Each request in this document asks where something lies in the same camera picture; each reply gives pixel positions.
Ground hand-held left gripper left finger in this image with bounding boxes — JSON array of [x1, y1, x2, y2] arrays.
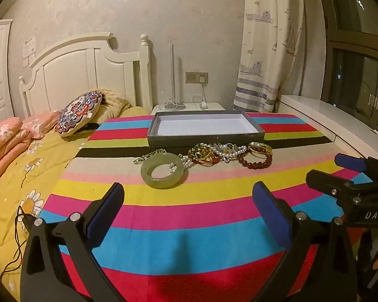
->
[[20, 182, 127, 302]]

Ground yellow daisy bedspread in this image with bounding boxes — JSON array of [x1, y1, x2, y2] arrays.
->
[[0, 123, 95, 290]]

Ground pink floral pillow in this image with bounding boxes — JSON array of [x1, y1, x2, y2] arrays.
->
[[20, 110, 64, 139]]

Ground white wooden headboard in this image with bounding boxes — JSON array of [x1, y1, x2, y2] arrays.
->
[[19, 32, 153, 117]]

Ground gold bangle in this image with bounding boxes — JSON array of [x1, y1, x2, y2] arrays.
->
[[247, 141, 273, 157]]

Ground round patterned cushion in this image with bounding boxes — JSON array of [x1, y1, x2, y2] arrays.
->
[[56, 91, 104, 137]]

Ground white charger with cable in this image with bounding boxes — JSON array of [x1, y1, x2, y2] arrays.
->
[[191, 75, 208, 109]]

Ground folded pink floral quilt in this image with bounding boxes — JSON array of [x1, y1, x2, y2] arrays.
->
[[0, 117, 32, 189]]

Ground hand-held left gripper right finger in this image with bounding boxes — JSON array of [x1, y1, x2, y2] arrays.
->
[[253, 181, 358, 302]]

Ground slim white desk lamp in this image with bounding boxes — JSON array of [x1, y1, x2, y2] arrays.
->
[[164, 44, 185, 111]]

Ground dark framed window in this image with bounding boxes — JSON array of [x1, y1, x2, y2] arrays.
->
[[315, 0, 378, 139]]

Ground paper notices on wall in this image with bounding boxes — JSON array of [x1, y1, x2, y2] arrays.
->
[[22, 35, 38, 68]]

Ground white window sill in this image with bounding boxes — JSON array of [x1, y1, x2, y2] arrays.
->
[[279, 94, 378, 177]]

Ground beige wall socket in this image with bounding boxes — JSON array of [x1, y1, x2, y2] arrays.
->
[[185, 72, 208, 84]]

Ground dark red bead bracelet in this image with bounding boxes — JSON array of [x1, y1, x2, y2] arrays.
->
[[238, 152, 273, 169]]

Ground grey shallow box tray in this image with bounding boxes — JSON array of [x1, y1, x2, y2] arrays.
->
[[147, 111, 266, 149]]

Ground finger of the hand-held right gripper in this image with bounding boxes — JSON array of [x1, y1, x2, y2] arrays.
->
[[305, 169, 366, 202], [335, 153, 378, 183]]

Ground white pearl necklace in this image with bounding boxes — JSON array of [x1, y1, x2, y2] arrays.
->
[[212, 142, 250, 163]]

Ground boat print curtain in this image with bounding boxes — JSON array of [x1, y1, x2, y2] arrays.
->
[[233, 0, 306, 113]]

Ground rainbow striped tablecloth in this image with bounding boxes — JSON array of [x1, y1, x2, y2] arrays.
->
[[39, 112, 378, 302]]

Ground beige fleece blanket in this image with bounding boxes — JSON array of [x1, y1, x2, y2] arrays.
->
[[94, 89, 148, 123]]

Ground green jade bangle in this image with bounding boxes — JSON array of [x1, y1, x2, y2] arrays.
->
[[141, 153, 187, 189]]

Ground thin black cable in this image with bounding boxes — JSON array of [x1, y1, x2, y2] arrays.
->
[[3, 206, 35, 273]]

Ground white nightstand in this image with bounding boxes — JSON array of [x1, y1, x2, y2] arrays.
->
[[150, 102, 226, 116]]

